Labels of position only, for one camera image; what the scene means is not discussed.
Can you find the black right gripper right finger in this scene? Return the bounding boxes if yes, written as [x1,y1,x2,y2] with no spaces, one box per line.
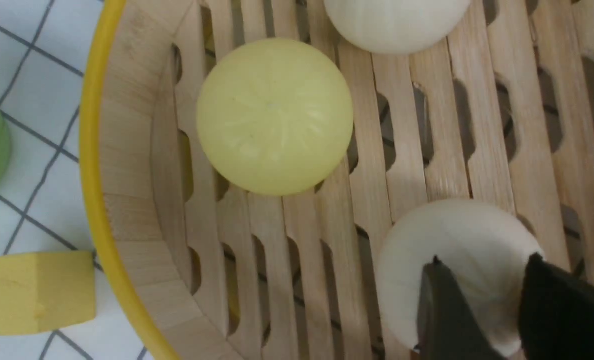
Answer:
[518,253,594,360]

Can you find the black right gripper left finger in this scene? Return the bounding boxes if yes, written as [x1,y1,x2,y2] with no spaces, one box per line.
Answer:
[415,256,503,360]

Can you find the beige bun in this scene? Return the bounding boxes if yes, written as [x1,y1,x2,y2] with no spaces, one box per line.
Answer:
[375,198,544,357]

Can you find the yellow bun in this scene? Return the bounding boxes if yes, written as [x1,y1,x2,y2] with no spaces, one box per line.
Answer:
[196,38,354,197]

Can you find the white bun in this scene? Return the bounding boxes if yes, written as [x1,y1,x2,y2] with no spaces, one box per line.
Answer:
[324,0,472,55]

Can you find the bamboo steamer tray yellow rim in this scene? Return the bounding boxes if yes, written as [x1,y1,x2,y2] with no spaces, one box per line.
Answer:
[80,0,594,360]

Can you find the yellow foam cube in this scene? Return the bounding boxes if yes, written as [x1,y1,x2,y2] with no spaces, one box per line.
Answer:
[0,250,97,337]

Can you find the white grid tablecloth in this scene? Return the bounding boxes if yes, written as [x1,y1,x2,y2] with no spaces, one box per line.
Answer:
[0,0,151,360]

